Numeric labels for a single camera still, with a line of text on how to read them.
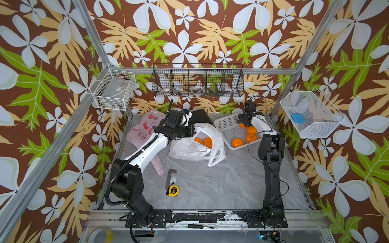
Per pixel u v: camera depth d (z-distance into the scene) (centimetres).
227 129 110
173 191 82
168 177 88
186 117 78
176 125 66
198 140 100
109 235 70
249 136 102
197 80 98
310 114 84
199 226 72
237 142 99
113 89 86
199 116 112
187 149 84
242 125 99
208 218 75
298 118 83
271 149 66
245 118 84
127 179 45
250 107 88
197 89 99
